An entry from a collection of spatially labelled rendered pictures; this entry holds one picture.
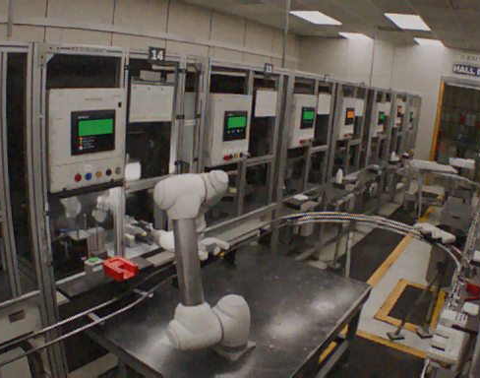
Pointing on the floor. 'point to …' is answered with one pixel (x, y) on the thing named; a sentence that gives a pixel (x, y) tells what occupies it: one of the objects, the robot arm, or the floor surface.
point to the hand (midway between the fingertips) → (135, 228)
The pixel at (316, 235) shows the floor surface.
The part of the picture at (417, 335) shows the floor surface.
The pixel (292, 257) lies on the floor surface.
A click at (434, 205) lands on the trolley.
